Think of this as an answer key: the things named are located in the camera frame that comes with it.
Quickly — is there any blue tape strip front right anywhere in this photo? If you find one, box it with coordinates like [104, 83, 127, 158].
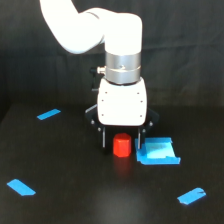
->
[177, 187, 206, 205]

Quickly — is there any blue taped square marker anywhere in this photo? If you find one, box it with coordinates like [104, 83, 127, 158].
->
[135, 137, 181, 165]

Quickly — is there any red hexagonal block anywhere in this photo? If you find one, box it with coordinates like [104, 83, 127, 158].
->
[113, 133, 131, 157]

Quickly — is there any blue tape strip back left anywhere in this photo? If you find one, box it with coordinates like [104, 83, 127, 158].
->
[37, 109, 61, 120]

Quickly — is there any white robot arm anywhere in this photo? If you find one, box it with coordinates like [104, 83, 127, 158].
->
[39, 0, 159, 145]

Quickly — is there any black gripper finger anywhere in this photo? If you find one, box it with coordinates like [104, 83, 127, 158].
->
[102, 128, 108, 154]
[138, 127, 146, 149]

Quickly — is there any blue tape strip front left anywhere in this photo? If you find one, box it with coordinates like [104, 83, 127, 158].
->
[7, 179, 36, 196]

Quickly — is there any blue tape strip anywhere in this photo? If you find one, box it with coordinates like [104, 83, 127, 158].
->
[177, 187, 206, 205]
[37, 109, 61, 120]
[7, 179, 36, 196]

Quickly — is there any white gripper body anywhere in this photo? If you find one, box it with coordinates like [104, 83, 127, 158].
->
[85, 78, 159, 129]

